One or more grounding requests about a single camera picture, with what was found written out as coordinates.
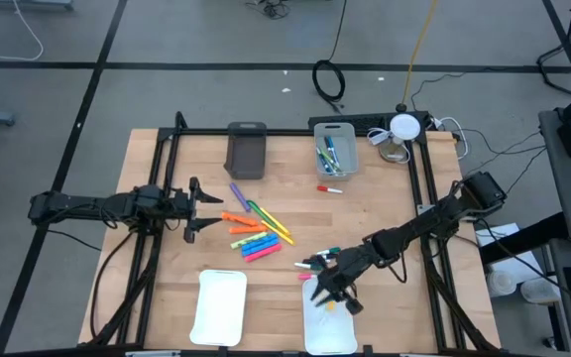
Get white cable bundle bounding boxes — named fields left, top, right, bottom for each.
left=366, top=126, right=392, bottom=148

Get light grey plastic bin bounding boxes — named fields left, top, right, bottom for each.
left=312, top=121, right=360, bottom=182

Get yellow cable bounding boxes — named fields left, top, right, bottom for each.
left=400, top=0, right=439, bottom=109

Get orange Sharpie highlighter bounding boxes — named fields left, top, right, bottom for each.
left=220, top=210, right=262, bottom=228
left=228, top=223, right=269, bottom=236

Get white lamp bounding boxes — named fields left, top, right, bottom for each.
left=378, top=113, right=422, bottom=164

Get white round container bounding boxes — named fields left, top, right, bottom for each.
left=485, top=269, right=517, bottom=298
left=519, top=276, right=560, bottom=305

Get white plastic bin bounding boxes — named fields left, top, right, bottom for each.
left=188, top=269, right=249, bottom=348
left=301, top=274, right=359, bottom=356

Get white paper sheet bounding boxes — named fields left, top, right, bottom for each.
left=474, top=221, right=540, bottom=279

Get yellow slim highlighter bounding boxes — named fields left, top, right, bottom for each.
left=259, top=206, right=292, bottom=237
left=260, top=219, right=297, bottom=247

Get light green Expo marker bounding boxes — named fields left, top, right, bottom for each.
left=320, top=150, right=344, bottom=176

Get dark grey translucent bin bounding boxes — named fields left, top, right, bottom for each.
left=223, top=121, right=269, bottom=180

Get black base cable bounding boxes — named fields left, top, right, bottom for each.
left=89, top=228, right=138, bottom=339

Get green slim highlighter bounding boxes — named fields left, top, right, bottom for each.
left=246, top=198, right=268, bottom=220

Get black keyboard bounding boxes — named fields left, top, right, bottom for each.
left=307, top=110, right=431, bottom=133

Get black coiled cable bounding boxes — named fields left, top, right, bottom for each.
left=311, top=0, right=350, bottom=115

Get white floor cable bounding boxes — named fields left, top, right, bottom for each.
left=0, top=0, right=46, bottom=62

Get black metal crossbar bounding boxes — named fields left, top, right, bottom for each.
left=478, top=211, right=570, bottom=266

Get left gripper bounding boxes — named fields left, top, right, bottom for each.
left=171, top=177, right=225, bottom=244

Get white power cable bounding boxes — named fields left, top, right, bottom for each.
left=431, top=115, right=471, bottom=161

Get blue Expo marker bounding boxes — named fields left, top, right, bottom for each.
left=315, top=146, right=333, bottom=175
left=324, top=135, right=341, bottom=169

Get black cable tangle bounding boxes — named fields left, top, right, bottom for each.
left=244, top=0, right=292, bottom=21

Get purple marker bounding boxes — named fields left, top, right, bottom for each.
left=229, top=181, right=253, bottom=213

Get pale yellow Sharpie highlighter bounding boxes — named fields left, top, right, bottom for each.
left=229, top=230, right=270, bottom=251

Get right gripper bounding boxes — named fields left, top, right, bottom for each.
left=313, top=241, right=382, bottom=316

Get pink Sharpie highlighter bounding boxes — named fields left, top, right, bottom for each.
left=243, top=242, right=284, bottom=263

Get grey metal cart base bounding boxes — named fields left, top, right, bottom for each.
left=0, top=0, right=74, bottom=12

